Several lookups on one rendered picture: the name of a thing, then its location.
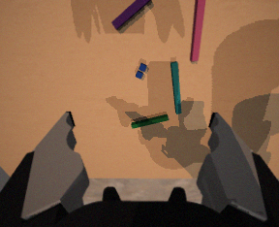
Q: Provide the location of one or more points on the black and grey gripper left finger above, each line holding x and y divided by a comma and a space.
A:
48, 183

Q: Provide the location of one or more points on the turquoise rod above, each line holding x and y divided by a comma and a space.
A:
175, 86

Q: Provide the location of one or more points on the purple rod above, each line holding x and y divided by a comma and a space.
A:
129, 12

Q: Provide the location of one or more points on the pink rod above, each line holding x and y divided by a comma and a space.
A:
197, 30

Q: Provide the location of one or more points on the small blue block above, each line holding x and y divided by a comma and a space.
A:
139, 74
142, 67

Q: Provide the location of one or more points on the green rod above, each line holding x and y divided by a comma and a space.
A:
149, 121

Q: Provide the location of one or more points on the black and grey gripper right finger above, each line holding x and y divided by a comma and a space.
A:
235, 181

